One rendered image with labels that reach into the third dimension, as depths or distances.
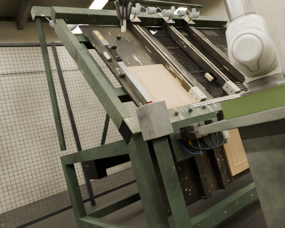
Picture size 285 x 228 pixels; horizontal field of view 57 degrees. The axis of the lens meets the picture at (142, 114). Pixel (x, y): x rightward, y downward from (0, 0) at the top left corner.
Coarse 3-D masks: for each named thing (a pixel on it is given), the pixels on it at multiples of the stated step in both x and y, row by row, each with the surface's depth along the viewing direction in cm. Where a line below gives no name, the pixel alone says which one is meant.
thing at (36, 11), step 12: (36, 12) 245; (48, 12) 252; (36, 24) 248; (48, 60) 252; (48, 72) 251; (48, 84) 252; (60, 120) 257; (108, 120) 192; (60, 132) 255; (60, 144) 256
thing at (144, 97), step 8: (96, 40) 212; (104, 40) 209; (104, 48) 204; (112, 56) 197; (120, 64) 193; (128, 72) 189; (128, 80) 185; (136, 80) 185; (136, 88) 180; (144, 96) 175
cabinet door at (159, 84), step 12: (132, 72) 194; (144, 72) 200; (156, 72) 206; (168, 72) 211; (144, 84) 189; (156, 84) 194; (168, 84) 200; (156, 96) 184; (168, 96) 188; (180, 96) 194; (168, 108) 178
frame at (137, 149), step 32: (64, 160) 250; (96, 160) 199; (128, 160) 221; (192, 160) 199; (224, 160) 222; (160, 192) 151; (192, 192) 196; (256, 192) 199; (96, 224) 215; (160, 224) 146; (192, 224) 160
